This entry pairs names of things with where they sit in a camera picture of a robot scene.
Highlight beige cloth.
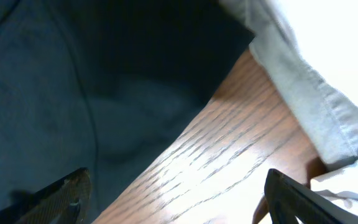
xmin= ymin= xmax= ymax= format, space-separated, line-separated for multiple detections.
xmin=220 ymin=0 xmax=358 ymax=169

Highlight white ribbed garment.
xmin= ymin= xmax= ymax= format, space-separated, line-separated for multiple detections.
xmin=268 ymin=0 xmax=358 ymax=224

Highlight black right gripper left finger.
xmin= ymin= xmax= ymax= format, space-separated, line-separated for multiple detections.
xmin=0 ymin=167 xmax=91 ymax=224

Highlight black leggings with red waistband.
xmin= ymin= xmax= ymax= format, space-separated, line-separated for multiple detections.
xmin=0 ymin=0 xmax=253 ymax=222

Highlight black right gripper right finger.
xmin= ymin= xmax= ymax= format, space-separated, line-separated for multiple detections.
xmin=264 ymin=169 xmax=358 ymax=224

